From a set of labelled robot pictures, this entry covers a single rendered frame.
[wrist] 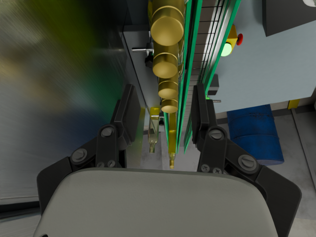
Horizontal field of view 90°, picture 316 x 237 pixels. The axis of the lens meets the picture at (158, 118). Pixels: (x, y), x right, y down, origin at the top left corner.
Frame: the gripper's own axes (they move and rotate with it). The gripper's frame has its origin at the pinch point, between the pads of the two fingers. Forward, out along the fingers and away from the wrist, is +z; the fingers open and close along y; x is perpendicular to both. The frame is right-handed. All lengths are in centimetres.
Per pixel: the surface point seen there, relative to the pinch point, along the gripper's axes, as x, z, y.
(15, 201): -7.2, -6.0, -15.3
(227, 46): -20, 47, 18
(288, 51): -29, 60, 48
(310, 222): -251, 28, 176
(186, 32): -7.6, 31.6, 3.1
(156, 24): 3.3, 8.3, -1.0
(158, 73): -3.6, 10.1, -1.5
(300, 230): -259, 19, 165
